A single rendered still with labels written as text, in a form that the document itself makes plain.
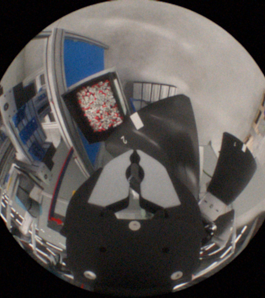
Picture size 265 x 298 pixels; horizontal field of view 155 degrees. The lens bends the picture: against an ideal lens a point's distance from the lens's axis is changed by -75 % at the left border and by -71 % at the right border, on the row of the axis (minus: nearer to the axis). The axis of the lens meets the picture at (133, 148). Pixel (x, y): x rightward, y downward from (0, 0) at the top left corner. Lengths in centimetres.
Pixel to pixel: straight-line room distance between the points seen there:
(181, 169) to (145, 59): 107
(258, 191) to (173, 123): 552
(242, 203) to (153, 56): 589
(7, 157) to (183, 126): 88
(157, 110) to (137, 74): 97
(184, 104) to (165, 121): 5
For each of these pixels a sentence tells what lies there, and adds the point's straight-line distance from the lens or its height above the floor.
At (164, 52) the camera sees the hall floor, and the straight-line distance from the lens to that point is 120.
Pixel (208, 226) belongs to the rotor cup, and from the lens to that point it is 29.
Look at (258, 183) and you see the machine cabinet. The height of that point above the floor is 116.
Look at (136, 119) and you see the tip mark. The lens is 22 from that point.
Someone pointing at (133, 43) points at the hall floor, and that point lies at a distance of 118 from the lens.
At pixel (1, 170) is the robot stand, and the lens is 82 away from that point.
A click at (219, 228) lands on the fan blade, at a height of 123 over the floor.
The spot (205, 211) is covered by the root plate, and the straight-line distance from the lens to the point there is 35.
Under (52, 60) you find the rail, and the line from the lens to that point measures 40.
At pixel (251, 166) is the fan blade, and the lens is 45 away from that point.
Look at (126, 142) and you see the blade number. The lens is 23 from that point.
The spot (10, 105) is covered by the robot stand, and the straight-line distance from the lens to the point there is 55.
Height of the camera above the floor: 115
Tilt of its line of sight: 44 degrees down
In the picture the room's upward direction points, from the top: 179 degrees counter-clockwise
